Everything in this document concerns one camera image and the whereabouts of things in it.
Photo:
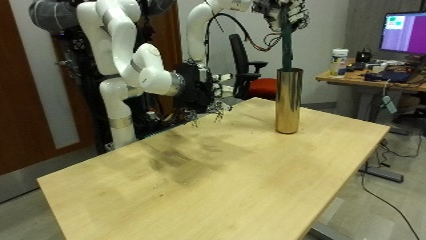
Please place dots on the office chair with red seat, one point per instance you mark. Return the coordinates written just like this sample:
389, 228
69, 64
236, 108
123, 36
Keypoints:
240, 56

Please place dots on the small black desk device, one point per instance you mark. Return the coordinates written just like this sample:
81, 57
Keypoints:
363, 56

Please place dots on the small white box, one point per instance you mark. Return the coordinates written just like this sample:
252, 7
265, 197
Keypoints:
379, 68

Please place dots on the emergency stop button box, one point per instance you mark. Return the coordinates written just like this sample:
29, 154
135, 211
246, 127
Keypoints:
153, 116

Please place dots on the plain brown wooden door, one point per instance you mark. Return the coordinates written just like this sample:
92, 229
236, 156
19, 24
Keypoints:
173, 33

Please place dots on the tall gold cylinder vase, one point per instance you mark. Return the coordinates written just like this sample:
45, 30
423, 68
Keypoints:
288, 100

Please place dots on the brown door with pale panel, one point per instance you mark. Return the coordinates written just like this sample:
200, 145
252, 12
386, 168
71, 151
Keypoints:
17, 100

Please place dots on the wooden side desk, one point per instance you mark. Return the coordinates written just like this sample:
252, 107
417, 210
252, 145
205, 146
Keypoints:
350, 77

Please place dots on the computer monitor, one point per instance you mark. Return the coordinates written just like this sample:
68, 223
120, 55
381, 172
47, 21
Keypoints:
406, 33

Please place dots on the black computer mouse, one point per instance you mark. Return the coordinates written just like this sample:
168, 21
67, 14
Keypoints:
373, 77

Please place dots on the grey metal table foot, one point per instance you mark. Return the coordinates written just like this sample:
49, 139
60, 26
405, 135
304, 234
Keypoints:
326, 233
386, 175

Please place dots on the white hanging power adapter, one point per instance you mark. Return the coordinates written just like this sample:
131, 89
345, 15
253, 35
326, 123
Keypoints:
389, 105

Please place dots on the dark open laptop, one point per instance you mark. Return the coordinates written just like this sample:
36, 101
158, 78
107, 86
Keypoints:
397, 76

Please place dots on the white canister with blue label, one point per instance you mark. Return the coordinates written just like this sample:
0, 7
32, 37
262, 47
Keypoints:
340, 63

